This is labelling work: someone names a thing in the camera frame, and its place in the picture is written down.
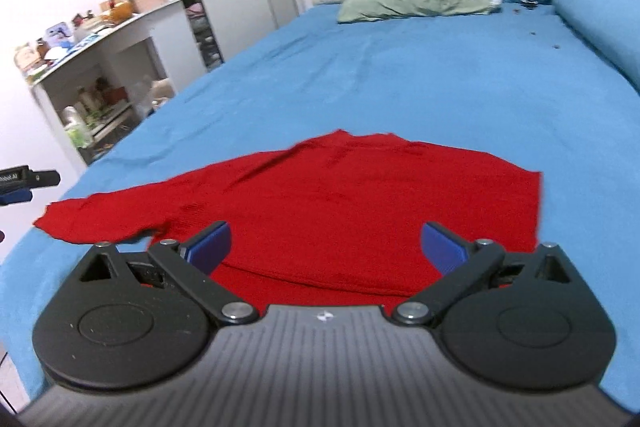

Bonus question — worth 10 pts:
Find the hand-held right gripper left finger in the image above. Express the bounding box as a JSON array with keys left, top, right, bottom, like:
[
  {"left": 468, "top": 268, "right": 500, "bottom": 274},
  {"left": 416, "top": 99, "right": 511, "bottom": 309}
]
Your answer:
[{"left": 74, "top": 221, "right": 260, "bottom": 327}]

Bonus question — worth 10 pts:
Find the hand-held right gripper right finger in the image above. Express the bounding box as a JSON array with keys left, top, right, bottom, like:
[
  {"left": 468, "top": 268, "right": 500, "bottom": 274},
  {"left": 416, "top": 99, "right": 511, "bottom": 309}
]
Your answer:
[{"left": 392, "top": 222, "right": 577, "bottom": 327}]

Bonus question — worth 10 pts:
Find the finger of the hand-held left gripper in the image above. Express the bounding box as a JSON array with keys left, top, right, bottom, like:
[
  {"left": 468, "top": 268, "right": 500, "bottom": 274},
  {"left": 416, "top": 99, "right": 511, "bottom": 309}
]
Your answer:
[{"left": 0, "top": 165, "right": 62, "bottom": 206}]

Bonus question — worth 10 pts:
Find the red knit sweater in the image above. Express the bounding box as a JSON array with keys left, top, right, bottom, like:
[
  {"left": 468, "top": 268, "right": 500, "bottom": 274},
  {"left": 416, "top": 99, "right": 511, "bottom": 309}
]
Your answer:
[{"left": 33, "top": 130, "right": 544, "bottom": 298}]

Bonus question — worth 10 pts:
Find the white shelf unit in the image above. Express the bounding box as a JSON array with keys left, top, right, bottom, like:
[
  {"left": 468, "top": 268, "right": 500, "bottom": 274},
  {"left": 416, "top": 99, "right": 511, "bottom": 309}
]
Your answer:
[{"left": 20, "top": 0, "right": 208, "bottom": 168}]

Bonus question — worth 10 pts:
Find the blue bed sheet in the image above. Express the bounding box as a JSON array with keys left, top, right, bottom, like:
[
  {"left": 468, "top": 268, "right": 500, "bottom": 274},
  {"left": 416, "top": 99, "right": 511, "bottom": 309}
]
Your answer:
[{"left": 0, "top": 1, "right": 640, "bottom": 414}]

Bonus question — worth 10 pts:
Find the blue rolled blanket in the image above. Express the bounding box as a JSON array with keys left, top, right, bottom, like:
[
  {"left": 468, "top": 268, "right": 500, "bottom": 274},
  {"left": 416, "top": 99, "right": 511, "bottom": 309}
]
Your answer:
[{"left": 549, "top": 0, "right": 640, "bottom": 94}]

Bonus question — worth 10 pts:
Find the picture frame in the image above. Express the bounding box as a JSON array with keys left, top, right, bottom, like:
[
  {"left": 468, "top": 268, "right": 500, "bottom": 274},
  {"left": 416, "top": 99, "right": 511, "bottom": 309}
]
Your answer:
[{"left": 44, "top": 22, "right": 73, "bottom": 48}]

